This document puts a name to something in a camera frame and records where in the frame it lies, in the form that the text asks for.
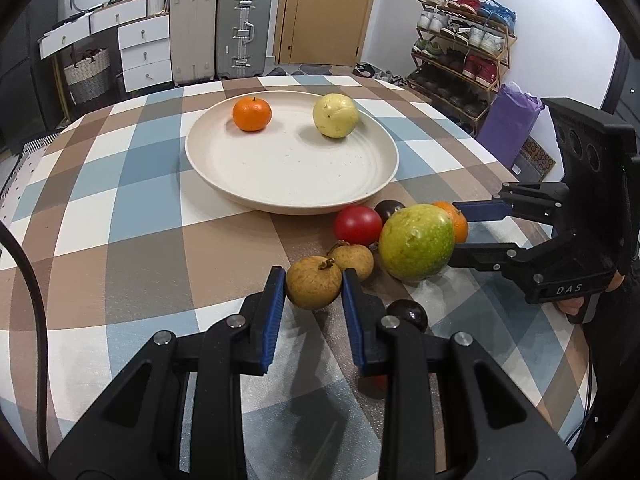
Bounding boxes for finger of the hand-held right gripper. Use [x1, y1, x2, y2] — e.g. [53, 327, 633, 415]
[446, 230, 581, 283]
[452, 182, 571, 226]

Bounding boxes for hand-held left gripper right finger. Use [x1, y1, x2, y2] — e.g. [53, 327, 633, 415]
[342, 268, 577, 480]

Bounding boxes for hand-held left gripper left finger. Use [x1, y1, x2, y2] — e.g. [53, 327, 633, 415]
[47, 266, 287, 480]

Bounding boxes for orange mandarin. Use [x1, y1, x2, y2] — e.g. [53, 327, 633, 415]
[432, 201, 470, 244]
[232, 96, 272, 133]

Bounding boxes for brown longan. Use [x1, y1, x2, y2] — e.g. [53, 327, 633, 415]
[327, 241, 375, 282]
[285, 255, 343, 310]

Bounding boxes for dark purple plum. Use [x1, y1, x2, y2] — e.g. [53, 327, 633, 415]
[374, 200, 406, 224]
[386, 299, 429, 333]

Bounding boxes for green yellow guava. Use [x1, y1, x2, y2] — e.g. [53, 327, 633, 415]
[378, 203, 456, 282]

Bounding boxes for red tomato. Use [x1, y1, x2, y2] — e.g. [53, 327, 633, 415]
[359, 375, 390, 401]
[333, 205, 384, 247]

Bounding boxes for cream round plate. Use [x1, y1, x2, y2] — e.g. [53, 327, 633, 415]
[185, 91, 400, 216]

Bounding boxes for purple bag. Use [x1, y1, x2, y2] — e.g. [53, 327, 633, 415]
[475, 82, 545, 171]

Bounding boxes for wooden shoe rack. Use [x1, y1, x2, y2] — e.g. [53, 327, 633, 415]
[406, 2, 517, 136]

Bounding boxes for person's dark clothing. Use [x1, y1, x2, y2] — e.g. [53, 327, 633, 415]
[580, 280, 640, 461]

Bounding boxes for pale yellow guava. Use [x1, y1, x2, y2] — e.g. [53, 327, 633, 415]
[312, 93, 360, 139]

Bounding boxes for shoes on floor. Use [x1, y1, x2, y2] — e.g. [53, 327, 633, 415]
[352, 61, 406, 86]

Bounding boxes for shoe rack with shoes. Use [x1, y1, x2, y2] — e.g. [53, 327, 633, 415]
[407, 0, 516, 121]

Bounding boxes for checkered tablecloth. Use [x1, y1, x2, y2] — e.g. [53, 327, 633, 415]
[0, 74, 596, 480]

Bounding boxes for wooden door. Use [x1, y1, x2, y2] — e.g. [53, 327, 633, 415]
[272, 0, 383, 66]

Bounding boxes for grey aluminium suitcase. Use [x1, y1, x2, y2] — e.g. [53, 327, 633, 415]
[216, 0, 273, 80]

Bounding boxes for beige suitcase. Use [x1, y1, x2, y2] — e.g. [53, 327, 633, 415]
[170, 0, 219, 86]

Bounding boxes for white drawer cabinet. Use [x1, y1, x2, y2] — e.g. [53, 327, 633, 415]
[38, 0, 174, 93]

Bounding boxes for woven laundry basket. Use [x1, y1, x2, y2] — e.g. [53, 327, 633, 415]
[63, 47, 111, 106]

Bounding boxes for black cable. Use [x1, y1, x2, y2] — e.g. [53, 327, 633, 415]
[0, 220, 51, 461]

